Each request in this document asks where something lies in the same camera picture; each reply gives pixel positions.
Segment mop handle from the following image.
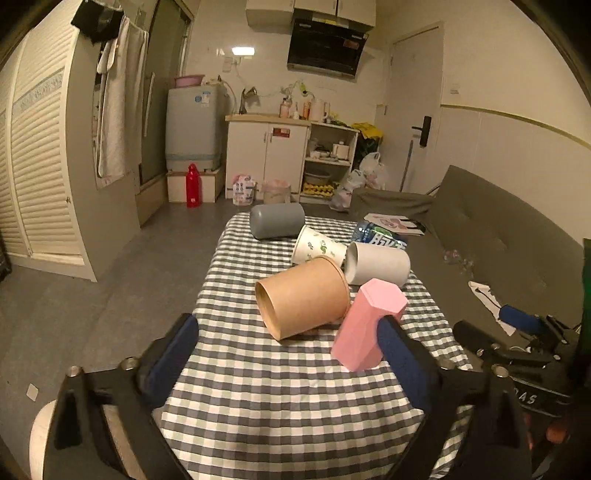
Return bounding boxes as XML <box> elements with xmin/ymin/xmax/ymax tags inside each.
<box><xmin>399</xmin><ymin>141</ymin><xmax>413</xmax><ymax>192</ymax></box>

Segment grey sofa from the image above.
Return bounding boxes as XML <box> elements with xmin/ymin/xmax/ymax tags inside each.
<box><xmin>346</xmin><ymin>165</ymin><xmax>585</xmax><ymax>365</ymax></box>

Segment light grey cup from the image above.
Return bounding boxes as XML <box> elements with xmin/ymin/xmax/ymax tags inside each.
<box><xmin>344</xmin><ymin>242</ymin><xmax>411</xmax><ymax>286</ymax></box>

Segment open white shelf unit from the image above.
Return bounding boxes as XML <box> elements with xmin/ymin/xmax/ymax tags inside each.
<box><xmin>300</xmin><ymin>122</ymin><xmax>360</xmax><ymax>204</ymax></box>

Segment yellow bag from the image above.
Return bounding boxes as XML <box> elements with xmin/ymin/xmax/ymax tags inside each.
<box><xmin>352</xmin><ymin>122</ymin><xmax>385</xmax><ymax>141</ymax></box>

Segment white hanging towel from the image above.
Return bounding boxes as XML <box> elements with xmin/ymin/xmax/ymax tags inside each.
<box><xmin>95</xmin><ymin>16</ymin><xmax>149</xmax><ymax>178</ymax></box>

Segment white louvred wardrobe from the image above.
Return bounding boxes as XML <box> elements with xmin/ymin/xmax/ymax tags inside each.
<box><xmin>0</xmin><ymin>18</ymin><xmax>141</xmax><ymax>282</ymax></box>

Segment blue washing machine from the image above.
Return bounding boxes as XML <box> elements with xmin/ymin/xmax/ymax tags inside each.
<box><xmin>165</xmin><ymin>85</ymin><xmax>230</xmax><ymax>172</ymax></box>

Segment black door handle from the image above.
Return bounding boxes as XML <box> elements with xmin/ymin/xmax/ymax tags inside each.
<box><xmin>412</xmin><ymin>116</ymin><xmax>432</xmax><ymax>148</ymax></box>

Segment grey checkered tablecloth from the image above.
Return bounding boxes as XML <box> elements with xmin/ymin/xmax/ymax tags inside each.
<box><xmin>152</xmin><ymin>212</ymin><xmax>476</xmax><ymax>480</ymax></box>

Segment white plastic bag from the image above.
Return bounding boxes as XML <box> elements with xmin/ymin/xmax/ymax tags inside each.
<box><xmin>359</xmin><ymin>152</ymin><xmax>386</xmax><ymax>190</ymax></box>

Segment clear plastic bag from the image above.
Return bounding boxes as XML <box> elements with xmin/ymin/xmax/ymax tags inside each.
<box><xmin>330</xmin><ymin>170</ymin><xmax>365</xmax><ymax>212</ymax></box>

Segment dark grey cup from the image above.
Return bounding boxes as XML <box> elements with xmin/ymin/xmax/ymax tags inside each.
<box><xmin>250</xmin><ymin>203</ymin><xmax>306</xmax><ymax>240</ymax></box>

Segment tissue paper pack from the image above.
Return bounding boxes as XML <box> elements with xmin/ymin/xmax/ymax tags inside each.
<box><xmin>232</xmin><ymin>174</ymin><xmax>257</xmax><ymax>206</ymax></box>

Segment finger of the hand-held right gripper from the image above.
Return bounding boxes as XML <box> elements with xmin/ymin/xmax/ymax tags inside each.
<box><xmin>452</xmin><ymin>320</ymin><xmax>506</xmax><ymax>366</ymax></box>
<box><xmin>498</xmin><ymin>304</ymin><xmax>575</xmax><ymax>344</ymax></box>

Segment white sink cabinet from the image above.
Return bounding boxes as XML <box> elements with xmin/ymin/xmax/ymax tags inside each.
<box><xmin>225</xmin><ymin>114</ymin><xmax>311</xmax><ymax>201</ymax></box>

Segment red bottle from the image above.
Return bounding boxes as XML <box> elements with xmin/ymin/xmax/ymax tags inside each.
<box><xmin>186</xmin><ymin>163</ymin><xmax>202</xmax><ymax>208</ymax></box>

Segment black hanging cloth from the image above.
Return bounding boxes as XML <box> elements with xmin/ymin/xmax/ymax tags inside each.
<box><xmin>71</xmin><ymin>0</ymin><xmax>125</xmax><ymax>44</ymax></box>

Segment magazine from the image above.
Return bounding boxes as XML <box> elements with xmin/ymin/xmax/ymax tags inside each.
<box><xmin>364</xmin><ymin>213</ymin><xmax>428</xmax><ymax>235</ymax></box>

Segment clear plastic wrapper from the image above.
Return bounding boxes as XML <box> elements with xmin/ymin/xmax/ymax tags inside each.
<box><xmin>441</xmin><ymin>248</ymin><xmax>476</xmax><ymax>273</ymax></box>

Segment white paper sheet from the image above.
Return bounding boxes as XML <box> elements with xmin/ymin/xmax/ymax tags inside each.
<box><xmin>468</xmin><ymin>281</ymin><xmax>518</xmax><ymax>337</ymax></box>

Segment white wall cabinets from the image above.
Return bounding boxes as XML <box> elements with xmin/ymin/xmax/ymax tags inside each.
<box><xmin>246</xmin><ymin>0</ymin><xmax>377</xmax><ymax>31</ymax></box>

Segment brown paper cup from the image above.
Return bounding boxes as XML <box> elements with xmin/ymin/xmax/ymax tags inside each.
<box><xmin>255</xmin><ymin>256</ymin><xmax>352</xmax><ymax>341</ymax></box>

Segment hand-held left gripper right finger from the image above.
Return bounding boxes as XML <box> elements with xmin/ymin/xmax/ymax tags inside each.
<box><xmin>375</xmin><ymin>316</ymin><xmax>532</xmax><ymax>480</ymax></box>

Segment black range hood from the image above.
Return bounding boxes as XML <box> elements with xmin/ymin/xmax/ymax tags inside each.
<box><xmin>287</xmin><ymin>17</ymin><xmax>370</xmax><ymax>77</ymax></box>

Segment bin with pink bag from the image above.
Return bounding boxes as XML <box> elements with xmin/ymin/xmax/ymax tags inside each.
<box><xmin>262</xmin><ymin>180</ymin><xmax>291</xmax><ymax>205</ymax></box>

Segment floral white paper cup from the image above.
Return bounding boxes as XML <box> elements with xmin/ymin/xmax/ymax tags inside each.
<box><xmin>291</xmin><ymin>225</ymin><xmax>348</xmax><ymax>267</ymax></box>

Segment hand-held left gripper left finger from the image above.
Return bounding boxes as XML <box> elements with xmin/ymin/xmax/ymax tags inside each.
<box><xmin>44</xmin><ymin>313</ymin><xmax>200</xmax><ymax>480</ymax></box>

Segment blue snack packet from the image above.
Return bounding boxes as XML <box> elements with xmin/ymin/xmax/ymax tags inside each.
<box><xmin>353</xmin><ymin>222</ymin><xmax>409</xmax><ymax>251</ymax></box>

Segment white round stool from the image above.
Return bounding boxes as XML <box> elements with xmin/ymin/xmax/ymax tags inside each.
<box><xmin>29</xmin><ymin>401</ymin><xmax>57</xmax><ymax>480</ymax></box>

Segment pink hexagonal cup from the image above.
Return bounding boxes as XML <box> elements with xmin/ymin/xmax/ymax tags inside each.
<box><xmin>331</xmin><ymin>278</ymin><xmax>408</xmax><ymax>371</ymax></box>

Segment white washing machine base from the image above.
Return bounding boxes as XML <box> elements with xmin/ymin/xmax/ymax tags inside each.
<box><xmin>166</xmin><ymin>168</ymin><xmax>226</xmax><ymax>203</ymax></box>

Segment white door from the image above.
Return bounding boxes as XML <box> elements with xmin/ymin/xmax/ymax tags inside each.
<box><xmin>385</xmin><ymin>23</ymin><xmax>445</xmax><ymax>195</ymax></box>

